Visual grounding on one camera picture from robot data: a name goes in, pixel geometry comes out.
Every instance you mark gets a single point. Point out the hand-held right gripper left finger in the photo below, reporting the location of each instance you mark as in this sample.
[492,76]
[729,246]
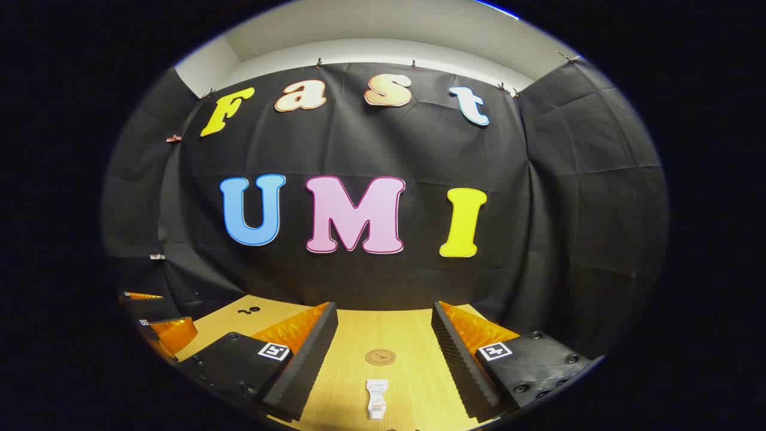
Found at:
[305,365]

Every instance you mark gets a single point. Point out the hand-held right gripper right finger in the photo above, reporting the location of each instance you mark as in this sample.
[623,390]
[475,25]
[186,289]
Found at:
[464,365]

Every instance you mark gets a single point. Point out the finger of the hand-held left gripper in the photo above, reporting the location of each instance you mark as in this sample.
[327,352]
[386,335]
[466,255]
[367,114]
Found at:
[175,334]
[149,306]

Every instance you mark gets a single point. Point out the round brown coaster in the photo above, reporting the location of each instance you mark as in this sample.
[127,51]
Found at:
[380,357]

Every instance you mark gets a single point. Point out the white toothpaste tube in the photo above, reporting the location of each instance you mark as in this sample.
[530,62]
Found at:
[377,398]

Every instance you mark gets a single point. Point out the wooden desktop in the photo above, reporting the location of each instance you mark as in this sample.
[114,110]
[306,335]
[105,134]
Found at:
[407,383]

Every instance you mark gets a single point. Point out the black backdrop cloth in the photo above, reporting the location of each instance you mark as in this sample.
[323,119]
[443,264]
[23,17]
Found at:
[359,149]

